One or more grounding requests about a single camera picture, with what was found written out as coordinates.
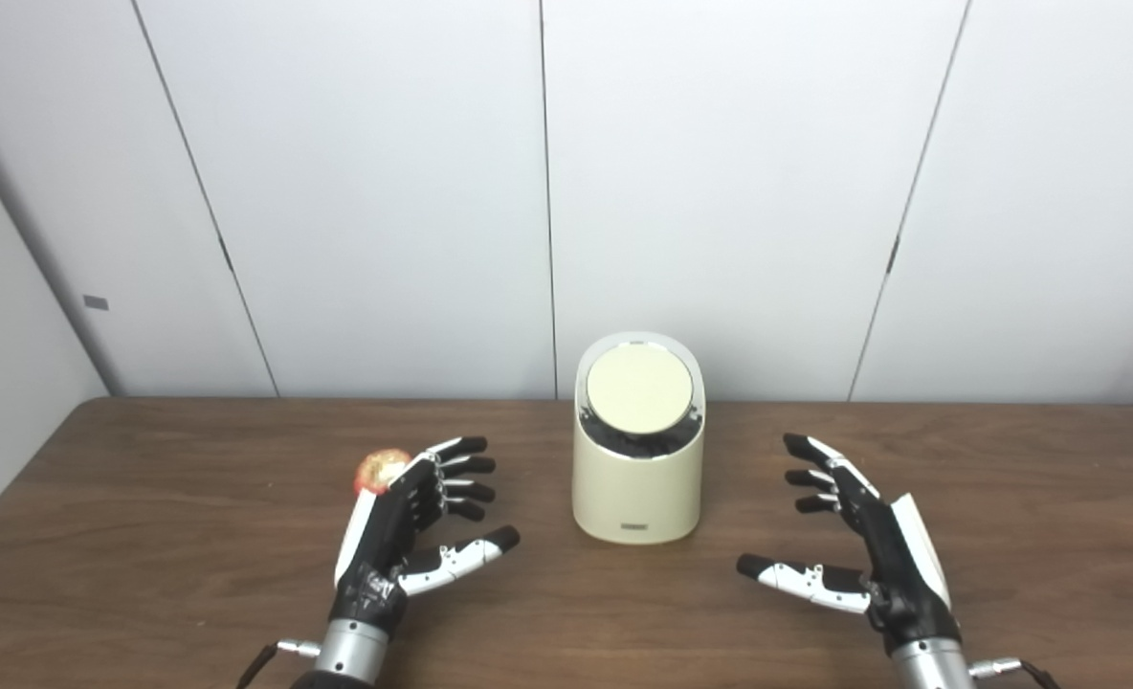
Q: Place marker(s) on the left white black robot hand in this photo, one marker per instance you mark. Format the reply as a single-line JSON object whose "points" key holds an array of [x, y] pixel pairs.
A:
{"points": [[380, 536]]}

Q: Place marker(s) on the round cream bin lid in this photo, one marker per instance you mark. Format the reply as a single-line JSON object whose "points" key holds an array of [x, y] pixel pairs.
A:
{"points": [[639, 388]]}

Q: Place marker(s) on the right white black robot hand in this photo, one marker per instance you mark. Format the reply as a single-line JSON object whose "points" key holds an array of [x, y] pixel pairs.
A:
{"points": [[897, 565]]}

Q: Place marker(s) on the cream-colored bin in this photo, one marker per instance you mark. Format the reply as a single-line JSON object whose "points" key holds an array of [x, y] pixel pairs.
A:
{"points": [[635, 493]]}

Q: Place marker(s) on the red apple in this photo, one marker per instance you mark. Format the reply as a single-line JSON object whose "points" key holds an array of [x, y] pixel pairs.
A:
{"points": [[378, 469]]}

